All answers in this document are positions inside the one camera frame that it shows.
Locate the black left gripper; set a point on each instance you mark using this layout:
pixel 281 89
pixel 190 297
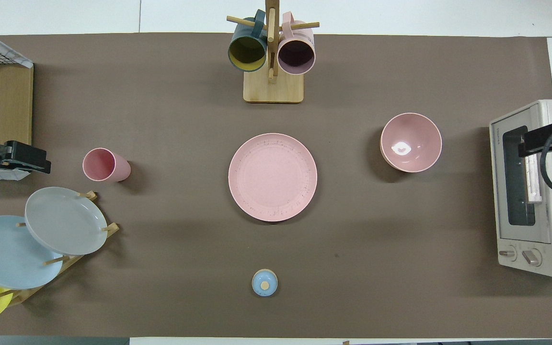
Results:
pixel 27 155

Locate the pink tumbler cup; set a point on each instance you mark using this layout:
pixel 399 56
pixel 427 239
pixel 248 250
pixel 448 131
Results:
pixel 98 164

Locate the pink bowl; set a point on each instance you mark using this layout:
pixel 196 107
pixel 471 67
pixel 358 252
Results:
pixel 410 143

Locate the grey plate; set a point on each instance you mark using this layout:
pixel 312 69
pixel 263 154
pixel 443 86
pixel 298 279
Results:
pixel 65 220

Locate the wooden shelf unit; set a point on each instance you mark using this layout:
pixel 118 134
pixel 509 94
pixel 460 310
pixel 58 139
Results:
pixel 7 105

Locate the wooden plate rack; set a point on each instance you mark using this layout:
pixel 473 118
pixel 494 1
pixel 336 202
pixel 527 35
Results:
pixel 113 229

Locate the light blue plate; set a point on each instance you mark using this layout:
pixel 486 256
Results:
pixel 3 254

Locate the toaster oven knob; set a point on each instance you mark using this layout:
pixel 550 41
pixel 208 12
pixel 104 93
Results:
pixel 508 253
pixel 532 257

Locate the brown table mat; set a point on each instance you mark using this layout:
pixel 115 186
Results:
pixel 161 120

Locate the pink speckled plate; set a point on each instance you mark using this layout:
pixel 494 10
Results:
pixel 272 177

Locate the dark teal mug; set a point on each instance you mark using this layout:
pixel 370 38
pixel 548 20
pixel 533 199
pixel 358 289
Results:
pixel 247 50

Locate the wooden mug tree stand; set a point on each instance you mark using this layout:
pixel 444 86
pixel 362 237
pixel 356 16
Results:
pixel 273 91

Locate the pale pink mug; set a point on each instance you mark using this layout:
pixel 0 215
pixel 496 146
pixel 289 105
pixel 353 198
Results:
pixel 296 55

